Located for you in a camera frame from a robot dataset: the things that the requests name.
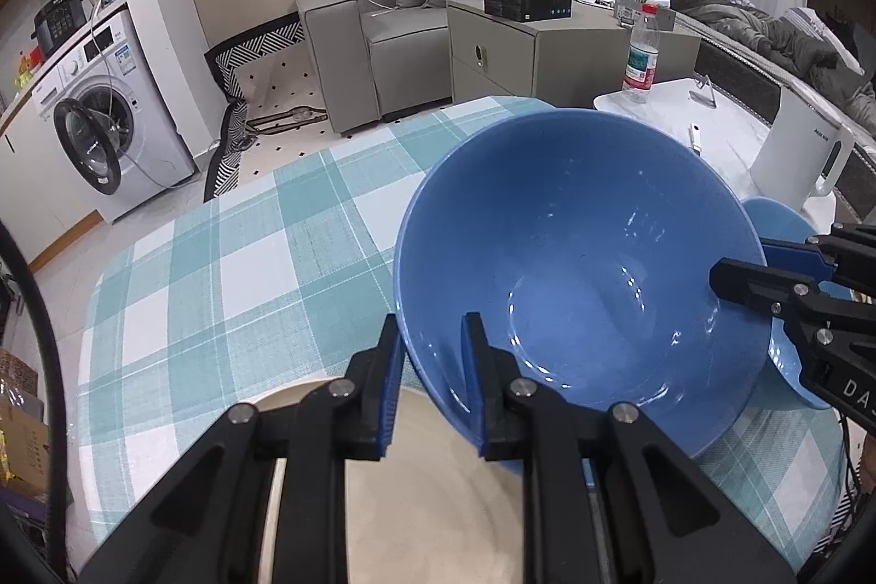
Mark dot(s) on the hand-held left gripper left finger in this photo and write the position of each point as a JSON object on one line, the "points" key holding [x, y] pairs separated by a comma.
{"points": [[391, 392]]}

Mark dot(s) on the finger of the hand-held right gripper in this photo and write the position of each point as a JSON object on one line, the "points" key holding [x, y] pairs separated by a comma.
{"points": [[794, 259], [746, 279]]}

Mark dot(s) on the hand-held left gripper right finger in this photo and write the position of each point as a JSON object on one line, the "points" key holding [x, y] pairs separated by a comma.
{"points": [[478, 406]]}

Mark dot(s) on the blue bowl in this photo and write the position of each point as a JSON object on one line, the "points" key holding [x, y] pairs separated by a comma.
{"points": [[582, 255], [780, 221]]}

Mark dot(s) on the beige plate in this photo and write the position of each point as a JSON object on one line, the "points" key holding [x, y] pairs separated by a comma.
{"points": [[424, 509]]}

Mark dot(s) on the white electric kettle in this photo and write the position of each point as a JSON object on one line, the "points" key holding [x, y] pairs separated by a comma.
{"points": [[794, 146]]}

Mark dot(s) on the small white gadget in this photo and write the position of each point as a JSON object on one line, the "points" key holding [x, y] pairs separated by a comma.
{"points": [[695, 136]]}

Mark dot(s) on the white side table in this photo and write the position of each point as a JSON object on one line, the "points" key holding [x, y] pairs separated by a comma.
{"points": [[725, 112]]}

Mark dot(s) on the teal checked tablecloth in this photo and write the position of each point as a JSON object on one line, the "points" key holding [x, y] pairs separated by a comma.
{"points": [[239, 283]]}

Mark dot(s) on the metal phone stand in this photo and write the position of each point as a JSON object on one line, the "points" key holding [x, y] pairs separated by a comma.
{"points": [[701, 95]]}

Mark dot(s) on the grey blanket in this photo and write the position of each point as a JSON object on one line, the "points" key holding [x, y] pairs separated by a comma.
{"points": [[766, 30]]}

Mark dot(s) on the clear water bottle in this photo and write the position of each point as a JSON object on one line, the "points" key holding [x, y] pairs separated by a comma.
{"points": [[640, 71]]}

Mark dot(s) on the brown wooden hanger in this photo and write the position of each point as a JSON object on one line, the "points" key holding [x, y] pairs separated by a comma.
{"points": [[294, 115]]}

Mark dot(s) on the black and white patterned rug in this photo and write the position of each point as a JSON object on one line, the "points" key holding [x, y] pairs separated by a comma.
{"points": [[287, 78]]}

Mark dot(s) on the grey bedside cabinet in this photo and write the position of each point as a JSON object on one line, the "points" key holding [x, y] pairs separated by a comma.
{"points": [[499, 57]]}

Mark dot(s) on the grey sofa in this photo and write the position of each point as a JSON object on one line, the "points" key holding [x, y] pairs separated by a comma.
{"points": [[342, 57]]}

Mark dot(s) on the black box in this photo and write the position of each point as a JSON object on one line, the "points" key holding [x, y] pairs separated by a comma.
{"points": [[527, 6]]}

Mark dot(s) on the white washing machine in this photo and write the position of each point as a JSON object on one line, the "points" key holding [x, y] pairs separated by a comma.
{"points": [[144, 132]]}

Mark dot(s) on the printed cardboard box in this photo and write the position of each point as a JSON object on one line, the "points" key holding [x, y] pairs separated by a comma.
{"points": [[24, 447]]}

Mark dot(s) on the white kitchen base cabinet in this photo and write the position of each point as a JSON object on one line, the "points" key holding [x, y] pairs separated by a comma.
{"points": [[41, 201]]}

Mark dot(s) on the black pressure cooker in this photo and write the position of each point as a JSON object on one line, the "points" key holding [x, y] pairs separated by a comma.
{"points": [[58, 19]]}

